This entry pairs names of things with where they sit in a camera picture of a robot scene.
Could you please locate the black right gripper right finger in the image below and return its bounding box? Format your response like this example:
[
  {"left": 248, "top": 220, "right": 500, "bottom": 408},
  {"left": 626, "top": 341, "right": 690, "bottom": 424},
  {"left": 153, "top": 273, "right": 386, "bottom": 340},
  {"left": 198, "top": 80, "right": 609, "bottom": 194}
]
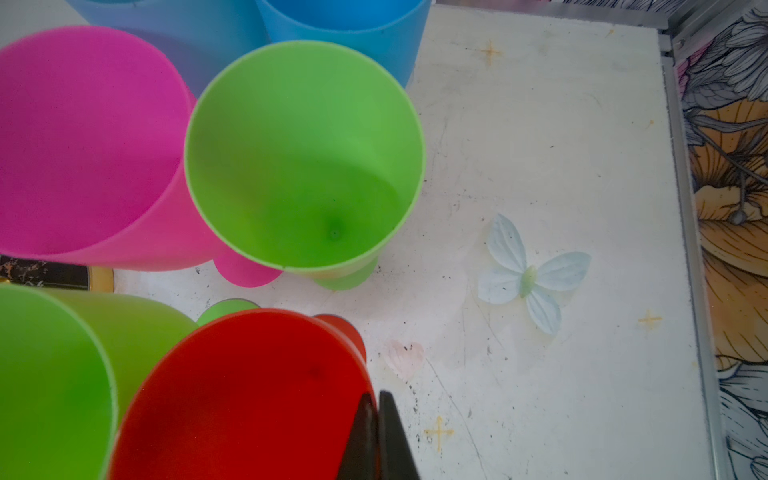
[{"left": 377, "top": 391, "right": 420, "bottom": 480}]

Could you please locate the pink wine glass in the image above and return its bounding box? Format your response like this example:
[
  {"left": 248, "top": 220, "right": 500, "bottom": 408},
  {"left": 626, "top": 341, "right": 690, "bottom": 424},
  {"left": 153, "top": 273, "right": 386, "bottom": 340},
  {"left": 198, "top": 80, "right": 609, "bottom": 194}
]
[{"left": 1, "top": 26, "right": 279, "bottom": 288}]

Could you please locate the light blue wine glass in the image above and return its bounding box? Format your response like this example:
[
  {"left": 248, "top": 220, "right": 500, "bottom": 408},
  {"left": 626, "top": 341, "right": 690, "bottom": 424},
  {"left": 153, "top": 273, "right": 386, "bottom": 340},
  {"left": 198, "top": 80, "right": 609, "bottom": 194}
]
[{"left": 69, "top": 0, "right": 269, "bottom": 96}]

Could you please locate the green wine glass front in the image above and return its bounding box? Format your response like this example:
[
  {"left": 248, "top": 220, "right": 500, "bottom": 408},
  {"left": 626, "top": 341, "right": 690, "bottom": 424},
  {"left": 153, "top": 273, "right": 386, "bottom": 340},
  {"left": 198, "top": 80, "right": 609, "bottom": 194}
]
[{"left": 183, "top": 40, "right": 427, "bottom": 291}]

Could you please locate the green wine glass back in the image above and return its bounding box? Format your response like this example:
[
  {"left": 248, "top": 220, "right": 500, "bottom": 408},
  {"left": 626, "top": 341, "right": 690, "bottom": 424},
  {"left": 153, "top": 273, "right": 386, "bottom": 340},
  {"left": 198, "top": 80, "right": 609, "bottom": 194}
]
[{"left": 0, "top": 283, "right": 262, "bottom": 480}]

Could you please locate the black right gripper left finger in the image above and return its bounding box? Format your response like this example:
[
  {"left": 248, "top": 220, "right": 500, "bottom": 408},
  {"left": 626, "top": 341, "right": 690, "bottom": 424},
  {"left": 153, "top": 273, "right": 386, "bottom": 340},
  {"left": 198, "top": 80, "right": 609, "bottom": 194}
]
[{"left": 336, "top": 393, "right": 378, "bottom": 480}]

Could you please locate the gold wine glass rack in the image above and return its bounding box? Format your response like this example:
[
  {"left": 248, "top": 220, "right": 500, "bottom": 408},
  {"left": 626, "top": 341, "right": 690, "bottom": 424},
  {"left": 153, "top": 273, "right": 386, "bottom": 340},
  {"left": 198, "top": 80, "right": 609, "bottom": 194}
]
[{"left": 1, "top": 255, "right": 115, "bottom": 293}]

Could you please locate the red wine glass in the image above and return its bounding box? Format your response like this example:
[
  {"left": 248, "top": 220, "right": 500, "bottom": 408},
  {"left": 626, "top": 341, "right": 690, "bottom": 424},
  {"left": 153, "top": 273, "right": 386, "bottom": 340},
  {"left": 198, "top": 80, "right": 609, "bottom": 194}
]
[{"left": 108, "top": 309, "right": 373, "bottom": 479}]

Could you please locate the green wine glass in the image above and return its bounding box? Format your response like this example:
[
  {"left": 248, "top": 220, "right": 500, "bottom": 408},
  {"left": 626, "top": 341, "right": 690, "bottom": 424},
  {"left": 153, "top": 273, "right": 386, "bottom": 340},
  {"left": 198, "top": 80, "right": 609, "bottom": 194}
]
[
  {"left": 183, "top": 40, "right": 427, "bottom": 291},
  {"left": 0, "top": 283, "right": 262, "bottom": 480}
]

